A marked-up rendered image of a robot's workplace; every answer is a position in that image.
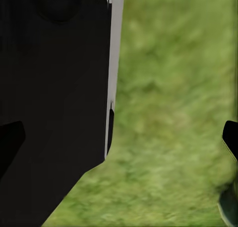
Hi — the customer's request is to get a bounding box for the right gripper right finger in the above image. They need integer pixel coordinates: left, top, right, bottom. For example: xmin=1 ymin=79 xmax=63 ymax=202
xmin=222 ymin=121 xmax=238 ymax=160

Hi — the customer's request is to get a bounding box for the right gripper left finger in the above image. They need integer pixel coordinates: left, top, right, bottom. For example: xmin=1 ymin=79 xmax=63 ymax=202
xmin=0 ymin=121 xmax=26 ymax=181

